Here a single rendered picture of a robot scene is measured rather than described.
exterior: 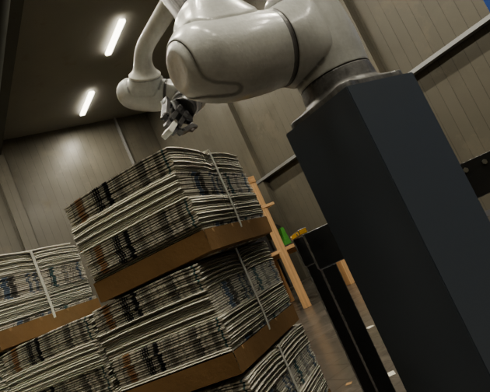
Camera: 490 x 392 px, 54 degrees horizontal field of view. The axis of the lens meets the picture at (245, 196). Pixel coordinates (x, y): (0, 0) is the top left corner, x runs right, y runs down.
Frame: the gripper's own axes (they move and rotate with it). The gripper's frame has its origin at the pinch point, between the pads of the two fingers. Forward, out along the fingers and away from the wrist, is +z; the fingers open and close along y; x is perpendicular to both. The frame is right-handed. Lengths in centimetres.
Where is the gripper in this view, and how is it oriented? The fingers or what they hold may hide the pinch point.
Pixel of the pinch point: (169, 130)
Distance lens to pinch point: 131.8
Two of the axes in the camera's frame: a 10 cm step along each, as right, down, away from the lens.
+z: -0.9, 4.7, -8.8
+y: 7.0, 6.6, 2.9
